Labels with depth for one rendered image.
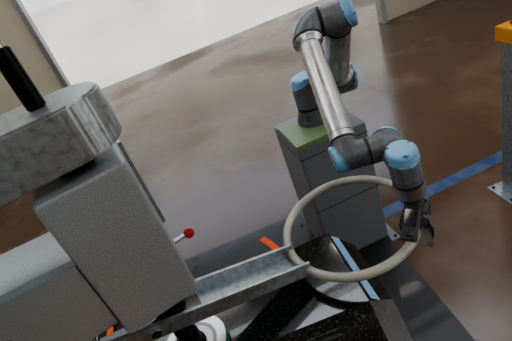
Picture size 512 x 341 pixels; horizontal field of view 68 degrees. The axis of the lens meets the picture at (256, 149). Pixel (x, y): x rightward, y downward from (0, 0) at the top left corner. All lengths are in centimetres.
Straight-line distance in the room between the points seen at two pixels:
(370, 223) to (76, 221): 189
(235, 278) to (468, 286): 141
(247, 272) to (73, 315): 56
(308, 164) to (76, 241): 139
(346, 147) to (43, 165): 84
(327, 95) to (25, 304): 102
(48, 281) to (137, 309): 22
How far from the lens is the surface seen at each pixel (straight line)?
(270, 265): 136
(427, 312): 225
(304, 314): 130
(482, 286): 237
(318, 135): 201
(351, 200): 230
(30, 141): 82
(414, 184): 119
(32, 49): 588
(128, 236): 93
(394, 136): 124
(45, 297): 99
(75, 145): 83
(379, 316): 131
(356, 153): 123
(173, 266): 100
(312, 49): 144
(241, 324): 135
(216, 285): 130
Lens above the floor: 186
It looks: 28 degrees down
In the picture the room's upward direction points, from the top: 21 degrees counter-clockwise
